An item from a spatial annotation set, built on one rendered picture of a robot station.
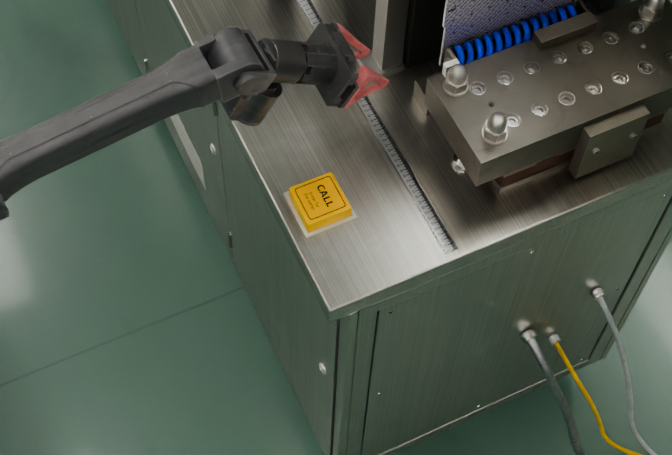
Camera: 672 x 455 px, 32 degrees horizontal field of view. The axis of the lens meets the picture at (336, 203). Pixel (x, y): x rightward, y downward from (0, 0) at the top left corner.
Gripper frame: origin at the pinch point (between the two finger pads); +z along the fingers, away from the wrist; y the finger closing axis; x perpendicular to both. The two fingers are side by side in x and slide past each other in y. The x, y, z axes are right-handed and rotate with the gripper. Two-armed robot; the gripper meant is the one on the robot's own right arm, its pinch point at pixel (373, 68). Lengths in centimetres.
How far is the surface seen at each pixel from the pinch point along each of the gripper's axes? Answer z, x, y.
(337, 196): -2.2, -15.7, 10.7
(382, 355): 14.2, -38.2, 25.6
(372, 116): 9.0, -11.5, -1.3
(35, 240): 12, -117, -57
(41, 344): 6, -120, -31
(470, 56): 12.3, 6.8, 3.3
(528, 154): 14.8, 4.5, 19.7
